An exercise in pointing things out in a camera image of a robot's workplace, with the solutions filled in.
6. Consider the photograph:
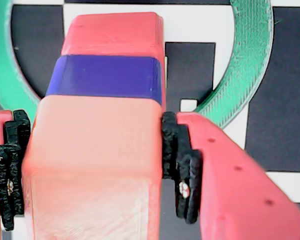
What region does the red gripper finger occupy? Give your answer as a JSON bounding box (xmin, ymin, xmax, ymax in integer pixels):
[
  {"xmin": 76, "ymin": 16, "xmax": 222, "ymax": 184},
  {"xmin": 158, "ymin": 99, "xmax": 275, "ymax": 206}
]
[
  {"xmin": 161, "ymin": 111, "xmax": 300, "ymax": 240},
  {"xmin": 0, "ymin": 109, "xmax": 32, "ymax": 240}
]

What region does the orange cube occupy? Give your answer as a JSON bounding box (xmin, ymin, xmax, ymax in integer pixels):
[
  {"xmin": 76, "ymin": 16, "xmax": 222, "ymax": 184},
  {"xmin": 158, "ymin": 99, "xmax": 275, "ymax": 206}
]
[{"xmin": 21, "ymin": 96, "xmax": 165, "ymax": 240}]

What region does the blue cube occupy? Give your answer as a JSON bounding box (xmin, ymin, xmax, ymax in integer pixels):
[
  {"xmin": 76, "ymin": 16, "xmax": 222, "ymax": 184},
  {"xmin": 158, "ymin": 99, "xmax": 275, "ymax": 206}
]
[{"xmin": 45, "ymin": 54, "xmax": 163, "ymax": 106}]

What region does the red cube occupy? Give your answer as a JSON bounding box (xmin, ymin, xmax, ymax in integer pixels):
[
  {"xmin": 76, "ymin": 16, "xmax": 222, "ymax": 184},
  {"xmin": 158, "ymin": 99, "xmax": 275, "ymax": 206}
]
[{"xmin": 60, "ymin": 11, "xmax": 168, "ymax": 113}]

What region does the black white marker checkerboard mat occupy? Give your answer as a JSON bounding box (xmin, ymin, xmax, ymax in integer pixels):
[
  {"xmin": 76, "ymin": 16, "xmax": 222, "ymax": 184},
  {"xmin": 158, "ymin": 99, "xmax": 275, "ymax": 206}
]
[{"xmin": 0, "ymin": 0, "xmax": 300, "ymax": 240}]

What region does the green ring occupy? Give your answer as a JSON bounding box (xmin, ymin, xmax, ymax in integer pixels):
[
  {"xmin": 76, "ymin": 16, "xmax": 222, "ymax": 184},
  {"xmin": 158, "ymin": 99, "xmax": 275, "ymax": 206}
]
[{"xmin": 0, "ymin": 0, "xmax": 275, "ymax": 131}]

